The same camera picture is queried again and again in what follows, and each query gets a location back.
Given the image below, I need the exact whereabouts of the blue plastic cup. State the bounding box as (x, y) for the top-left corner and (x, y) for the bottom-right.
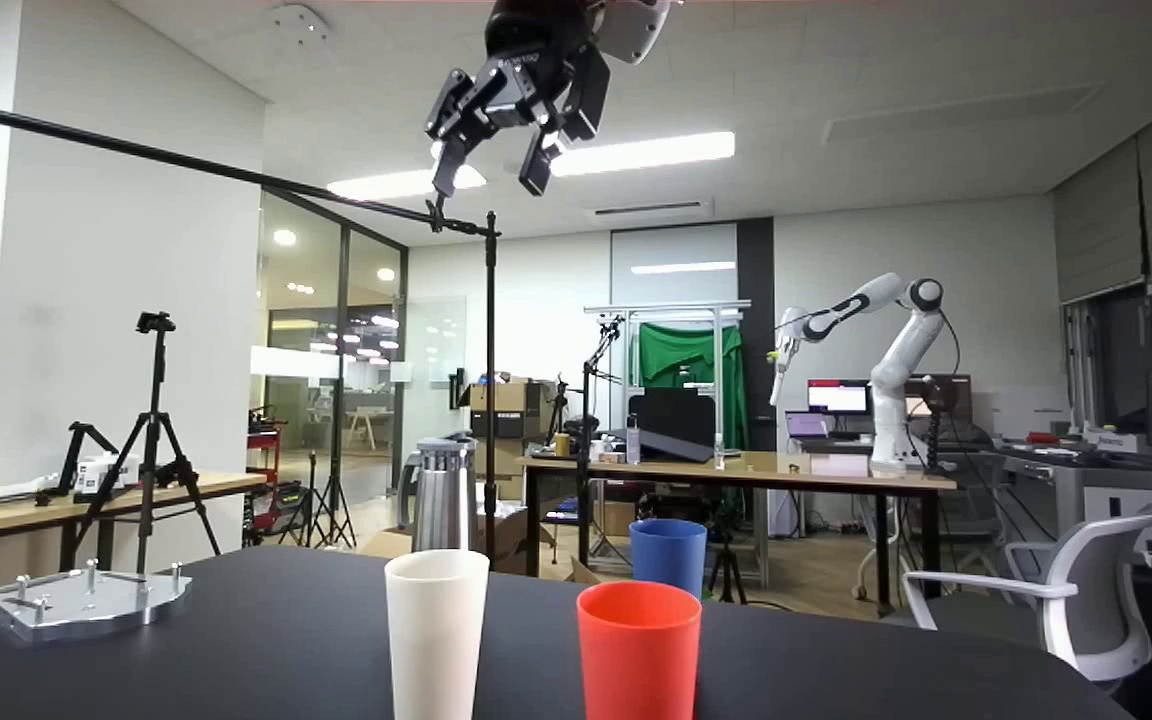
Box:
(633, 514), (707, 597)

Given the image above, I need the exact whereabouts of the black camera tripod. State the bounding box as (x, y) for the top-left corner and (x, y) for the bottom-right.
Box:
(58, 313), (219, 569)

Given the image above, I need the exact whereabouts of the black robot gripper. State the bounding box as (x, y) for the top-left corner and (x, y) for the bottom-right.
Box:
(422, 0), (606, 196)

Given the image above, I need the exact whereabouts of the wooden background desk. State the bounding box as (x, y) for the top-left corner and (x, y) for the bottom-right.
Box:
(525, 450), (955, 613)

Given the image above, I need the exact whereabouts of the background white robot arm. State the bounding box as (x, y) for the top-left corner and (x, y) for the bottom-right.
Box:
(767, 271), (944, 474)

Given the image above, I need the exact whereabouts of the red plastic cup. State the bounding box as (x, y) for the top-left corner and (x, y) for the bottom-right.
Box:
(577, 580), (703, 720)

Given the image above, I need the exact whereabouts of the left wooden side table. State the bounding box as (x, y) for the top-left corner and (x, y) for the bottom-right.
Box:
(0, 474), (266, 534)

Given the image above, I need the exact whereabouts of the white plastic cup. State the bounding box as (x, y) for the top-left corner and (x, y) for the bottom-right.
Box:
(384, 548), (489, 720)

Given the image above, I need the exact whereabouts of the cardboard boxes stack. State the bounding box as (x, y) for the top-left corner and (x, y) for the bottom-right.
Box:
(452, 377), (562, 565)

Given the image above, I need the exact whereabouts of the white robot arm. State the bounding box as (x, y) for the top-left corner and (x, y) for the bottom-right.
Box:
(422, 0), (675, 203)

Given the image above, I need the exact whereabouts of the black boom pole stand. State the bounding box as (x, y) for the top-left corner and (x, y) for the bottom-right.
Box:
(0, 90), (502, 577)

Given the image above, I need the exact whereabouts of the stainless steel thermos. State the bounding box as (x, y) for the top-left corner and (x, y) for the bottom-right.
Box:
(410, 440), (471, 548)

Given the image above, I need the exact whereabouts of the metal mounting plate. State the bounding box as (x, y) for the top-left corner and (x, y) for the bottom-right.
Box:
(0, 565), (191, 635)

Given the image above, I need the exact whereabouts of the white office chair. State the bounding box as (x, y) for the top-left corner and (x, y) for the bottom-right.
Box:
(902, 506), (1152, 682)

